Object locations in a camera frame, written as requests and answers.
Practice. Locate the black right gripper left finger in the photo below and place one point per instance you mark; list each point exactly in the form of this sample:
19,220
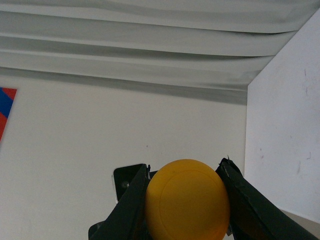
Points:
126,221

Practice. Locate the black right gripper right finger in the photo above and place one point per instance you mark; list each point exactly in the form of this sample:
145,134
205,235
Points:
252,215

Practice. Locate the yellow mushroom push button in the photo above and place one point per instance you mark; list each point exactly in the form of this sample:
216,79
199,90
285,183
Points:
183,200

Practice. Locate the white pleated curtain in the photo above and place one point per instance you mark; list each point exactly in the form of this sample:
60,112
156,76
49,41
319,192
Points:
200,49

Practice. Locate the red and blue poster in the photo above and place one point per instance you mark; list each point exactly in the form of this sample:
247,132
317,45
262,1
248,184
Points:
7,96

